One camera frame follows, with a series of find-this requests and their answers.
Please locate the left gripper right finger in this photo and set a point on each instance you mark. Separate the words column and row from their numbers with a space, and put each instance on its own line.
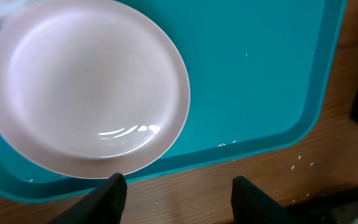
column 250, row 205

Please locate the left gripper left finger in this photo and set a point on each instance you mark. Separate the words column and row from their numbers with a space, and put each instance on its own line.
column 105, row 204

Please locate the large white plate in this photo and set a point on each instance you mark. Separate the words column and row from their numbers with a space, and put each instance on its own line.
column 90, row 88

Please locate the teal plastic tray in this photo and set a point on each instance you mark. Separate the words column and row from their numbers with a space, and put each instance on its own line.
column 258, row 73

